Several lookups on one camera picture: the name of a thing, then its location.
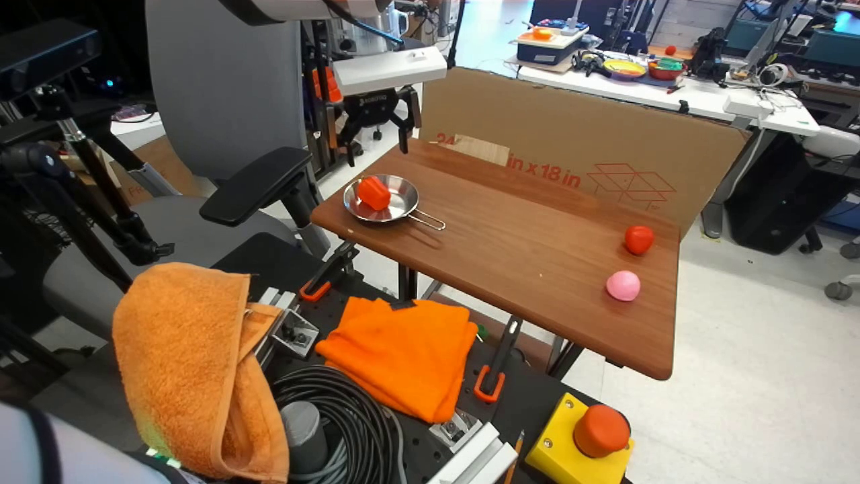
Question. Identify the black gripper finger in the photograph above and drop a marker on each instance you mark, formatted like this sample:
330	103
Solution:
410	111
351	144

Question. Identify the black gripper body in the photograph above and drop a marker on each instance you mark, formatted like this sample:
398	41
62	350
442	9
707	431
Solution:
377	105

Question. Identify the orange toy bell pepper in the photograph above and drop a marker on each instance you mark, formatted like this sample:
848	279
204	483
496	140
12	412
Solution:
371	191

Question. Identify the silver metal pan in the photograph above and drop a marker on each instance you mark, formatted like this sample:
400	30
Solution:
407	190

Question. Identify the grey office chair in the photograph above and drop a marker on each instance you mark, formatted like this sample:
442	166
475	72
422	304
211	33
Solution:
224	83

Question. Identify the brown cardboard panel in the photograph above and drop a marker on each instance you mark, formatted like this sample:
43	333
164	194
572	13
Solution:
553	124

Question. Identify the grey box with orange object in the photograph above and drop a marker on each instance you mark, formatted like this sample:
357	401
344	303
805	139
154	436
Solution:
552	45

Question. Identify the bright orange folded cloth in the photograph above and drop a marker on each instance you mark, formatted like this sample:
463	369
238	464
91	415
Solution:
403	353

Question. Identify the yellow bowl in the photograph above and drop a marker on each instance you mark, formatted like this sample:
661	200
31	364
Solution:
623	69

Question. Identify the red and green bowl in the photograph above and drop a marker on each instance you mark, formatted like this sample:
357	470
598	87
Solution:
664	69

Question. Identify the red toy tomato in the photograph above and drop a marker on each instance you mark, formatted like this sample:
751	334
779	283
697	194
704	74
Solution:
637	240

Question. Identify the orange terry towel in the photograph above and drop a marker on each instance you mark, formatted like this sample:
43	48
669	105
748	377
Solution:
177	360

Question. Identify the pink toy ball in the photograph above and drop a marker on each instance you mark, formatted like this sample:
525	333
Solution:
622	287

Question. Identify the grey cylinder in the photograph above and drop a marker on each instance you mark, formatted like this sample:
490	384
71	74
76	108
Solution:
301	433

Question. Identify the white desk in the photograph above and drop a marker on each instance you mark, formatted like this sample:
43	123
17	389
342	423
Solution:
762	103

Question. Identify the wooden pencil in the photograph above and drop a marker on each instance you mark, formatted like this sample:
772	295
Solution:
513	459

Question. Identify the yellow emergency stop box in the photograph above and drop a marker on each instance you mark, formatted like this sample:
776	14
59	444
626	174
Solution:
559	444

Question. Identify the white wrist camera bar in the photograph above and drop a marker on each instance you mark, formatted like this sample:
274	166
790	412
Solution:
385	72

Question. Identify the black camera on tripod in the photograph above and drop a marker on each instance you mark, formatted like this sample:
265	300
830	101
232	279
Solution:
54	62

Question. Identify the aluminium profile rail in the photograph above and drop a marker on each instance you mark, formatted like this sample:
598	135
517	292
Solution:
471	454

